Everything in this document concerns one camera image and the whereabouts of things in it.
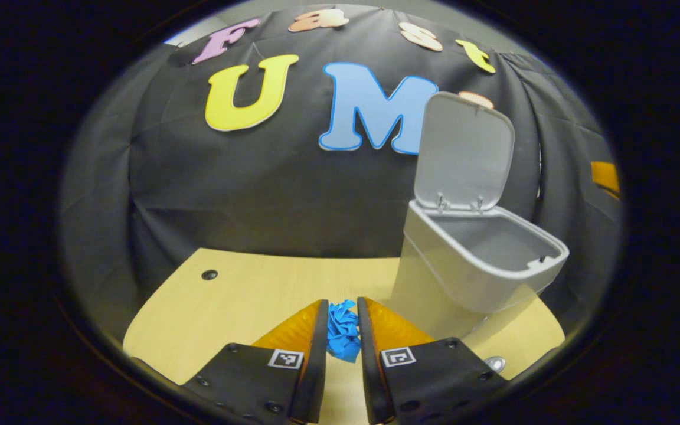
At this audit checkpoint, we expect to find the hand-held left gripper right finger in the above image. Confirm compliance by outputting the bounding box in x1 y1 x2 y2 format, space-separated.
356 296 509 425

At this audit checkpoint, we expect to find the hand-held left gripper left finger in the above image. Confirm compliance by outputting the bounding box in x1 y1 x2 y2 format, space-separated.
184 299 331 425

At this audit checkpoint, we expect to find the blue paper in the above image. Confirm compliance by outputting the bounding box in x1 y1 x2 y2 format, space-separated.
326 300 363 364

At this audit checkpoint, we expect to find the white desktop garbage bin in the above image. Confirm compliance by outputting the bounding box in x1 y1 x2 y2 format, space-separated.
388 91 570 341

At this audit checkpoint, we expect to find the light wooden desktop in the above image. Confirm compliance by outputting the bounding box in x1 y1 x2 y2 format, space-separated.
123 248 566 425

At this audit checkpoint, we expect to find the black backdrop cloth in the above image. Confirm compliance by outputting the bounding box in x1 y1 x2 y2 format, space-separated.
60 5 622 350

